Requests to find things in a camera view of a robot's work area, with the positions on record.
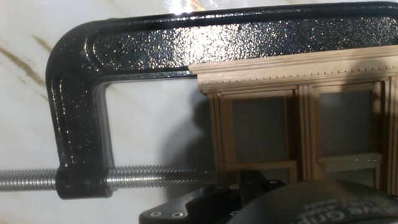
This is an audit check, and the black metal C-clamp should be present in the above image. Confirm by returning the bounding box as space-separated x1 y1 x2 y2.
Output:
0 1 398 200

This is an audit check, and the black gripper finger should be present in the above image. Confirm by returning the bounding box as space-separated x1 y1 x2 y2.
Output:
139 170 285 224

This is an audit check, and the white marble pattern board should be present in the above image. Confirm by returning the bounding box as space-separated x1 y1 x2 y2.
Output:
0 0 398 224

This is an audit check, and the miniature wooden sliding window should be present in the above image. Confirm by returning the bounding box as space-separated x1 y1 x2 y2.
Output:
188 45 398 197

